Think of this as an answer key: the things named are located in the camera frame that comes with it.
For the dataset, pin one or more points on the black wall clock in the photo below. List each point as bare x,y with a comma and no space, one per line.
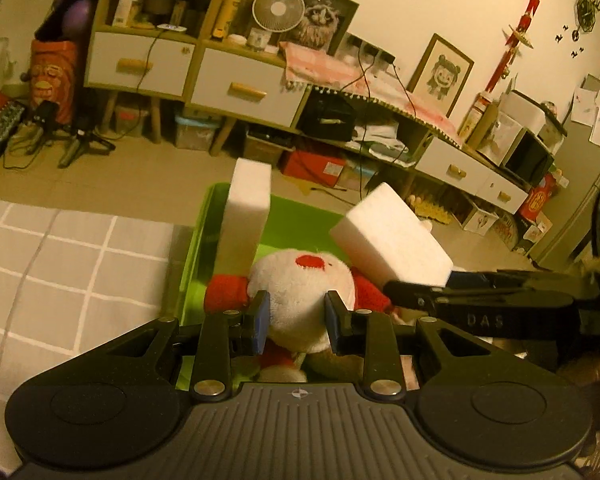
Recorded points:
587,7

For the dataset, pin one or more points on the black bag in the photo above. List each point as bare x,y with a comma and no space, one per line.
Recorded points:
327,117

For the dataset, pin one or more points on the white printed box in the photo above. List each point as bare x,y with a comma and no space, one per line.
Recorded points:
477,217

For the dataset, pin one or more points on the long wooden console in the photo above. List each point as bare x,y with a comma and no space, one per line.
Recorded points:
405,155

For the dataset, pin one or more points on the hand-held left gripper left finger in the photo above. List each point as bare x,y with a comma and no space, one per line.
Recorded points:
260,321

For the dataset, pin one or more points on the clear plastic storage box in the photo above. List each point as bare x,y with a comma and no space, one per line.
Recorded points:
131,122

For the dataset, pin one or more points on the white appliance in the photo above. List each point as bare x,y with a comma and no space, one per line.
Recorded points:
525,115

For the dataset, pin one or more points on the red hanging decoration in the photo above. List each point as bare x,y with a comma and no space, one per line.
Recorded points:
525,15

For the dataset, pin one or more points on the black tripod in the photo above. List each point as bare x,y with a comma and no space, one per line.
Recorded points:
82,145

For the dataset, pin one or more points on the santa plush toy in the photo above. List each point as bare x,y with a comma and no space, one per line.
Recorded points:
300,290

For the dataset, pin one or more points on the yellow bottle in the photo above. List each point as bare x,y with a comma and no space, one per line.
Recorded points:
227,17

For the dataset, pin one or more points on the yellow duck figurines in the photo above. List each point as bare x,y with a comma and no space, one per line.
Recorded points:
430,209

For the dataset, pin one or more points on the purple exercise ball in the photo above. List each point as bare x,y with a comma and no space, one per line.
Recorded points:
77,20

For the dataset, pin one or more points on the white foam block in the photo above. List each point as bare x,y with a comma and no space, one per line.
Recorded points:
390,240
245,210

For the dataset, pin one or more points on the grey refrigerator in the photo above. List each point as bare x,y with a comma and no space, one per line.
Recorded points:
575,185

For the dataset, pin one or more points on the white carton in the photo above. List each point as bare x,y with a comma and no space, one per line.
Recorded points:
125,10

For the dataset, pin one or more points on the black microwave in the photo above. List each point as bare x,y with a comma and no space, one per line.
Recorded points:
527,160

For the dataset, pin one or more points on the clear storage box blue lid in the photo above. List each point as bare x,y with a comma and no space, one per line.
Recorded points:
196,132

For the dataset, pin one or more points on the red gift box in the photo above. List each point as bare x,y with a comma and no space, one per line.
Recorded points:
537,200

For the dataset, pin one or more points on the orange paper bag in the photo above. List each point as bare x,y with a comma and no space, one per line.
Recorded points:
52,80

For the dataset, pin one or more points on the framed raccoon picture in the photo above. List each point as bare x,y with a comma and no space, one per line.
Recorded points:
322,17

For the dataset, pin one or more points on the framed cartoon picture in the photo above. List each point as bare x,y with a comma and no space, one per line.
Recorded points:
440,77

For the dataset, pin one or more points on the pink cloth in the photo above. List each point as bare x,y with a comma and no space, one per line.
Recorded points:
320,67

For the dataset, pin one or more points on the wooden shelf cabinet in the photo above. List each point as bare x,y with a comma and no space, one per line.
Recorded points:
205,20

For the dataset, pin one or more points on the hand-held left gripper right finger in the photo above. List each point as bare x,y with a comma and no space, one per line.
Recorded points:
332,321

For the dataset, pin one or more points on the small white desk fan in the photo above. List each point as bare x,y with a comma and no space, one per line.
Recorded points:
279,7

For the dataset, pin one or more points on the grey checkered blanket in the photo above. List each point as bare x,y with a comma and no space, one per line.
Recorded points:
55,285

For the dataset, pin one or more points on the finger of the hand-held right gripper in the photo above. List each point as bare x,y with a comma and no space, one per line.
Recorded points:
505,280
415,294

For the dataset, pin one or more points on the green plastic bin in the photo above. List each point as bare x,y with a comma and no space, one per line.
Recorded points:
200,260

